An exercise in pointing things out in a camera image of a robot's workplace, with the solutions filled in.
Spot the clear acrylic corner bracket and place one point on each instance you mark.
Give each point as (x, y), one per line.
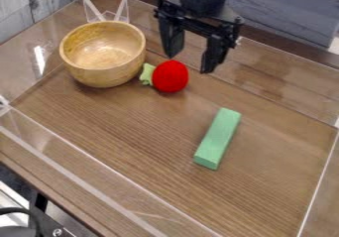
(94, 15)

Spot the black metal table frame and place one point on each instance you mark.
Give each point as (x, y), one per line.
(58, 223)

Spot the red plush strawberry toy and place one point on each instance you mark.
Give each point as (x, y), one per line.
(169, 76)

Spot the light wooden bowl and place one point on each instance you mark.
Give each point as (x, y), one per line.
(103, 53)

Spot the clear acrylic tray wall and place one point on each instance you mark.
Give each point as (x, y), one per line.
(109, 152)

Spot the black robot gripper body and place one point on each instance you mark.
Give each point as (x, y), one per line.
(205, 17)

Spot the green rectangular foam block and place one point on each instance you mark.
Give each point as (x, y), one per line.
(218, 138)

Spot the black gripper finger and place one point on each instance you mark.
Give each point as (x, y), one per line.
(171, 36)
(215, 53)

